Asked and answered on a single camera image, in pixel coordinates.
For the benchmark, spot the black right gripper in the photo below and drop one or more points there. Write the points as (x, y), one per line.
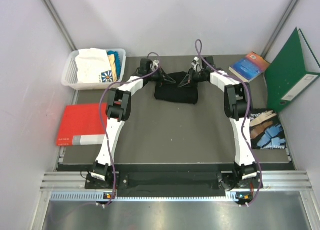
(187, 79)

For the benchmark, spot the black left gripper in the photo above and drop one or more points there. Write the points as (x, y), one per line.
(162, 75)

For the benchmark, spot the black printed t-shirt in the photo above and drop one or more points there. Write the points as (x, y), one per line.
(266, 130)

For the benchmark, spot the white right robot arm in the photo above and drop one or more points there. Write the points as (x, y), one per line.
(237, 106)

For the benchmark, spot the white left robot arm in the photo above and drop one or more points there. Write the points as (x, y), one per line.
(118, 111)

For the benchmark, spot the blue t-shirt in basket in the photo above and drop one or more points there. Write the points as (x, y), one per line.
(118, 62)

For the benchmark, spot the cream t-shirt in basket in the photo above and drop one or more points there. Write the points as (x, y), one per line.
(112, 73)

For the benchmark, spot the blue orange book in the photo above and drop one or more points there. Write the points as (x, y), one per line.
(249, 67)

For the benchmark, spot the white t-shirt with flower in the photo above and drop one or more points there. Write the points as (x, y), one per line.
(93, 65)

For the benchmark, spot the white plastic laundry basket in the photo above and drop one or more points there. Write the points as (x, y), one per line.
(69, 75)

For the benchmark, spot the green binder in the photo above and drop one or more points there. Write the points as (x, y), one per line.
(292, 71)

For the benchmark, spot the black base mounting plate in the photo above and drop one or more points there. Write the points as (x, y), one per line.
(154, 182)

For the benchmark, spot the aluminium rail frame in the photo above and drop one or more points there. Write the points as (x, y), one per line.
(150, 200)

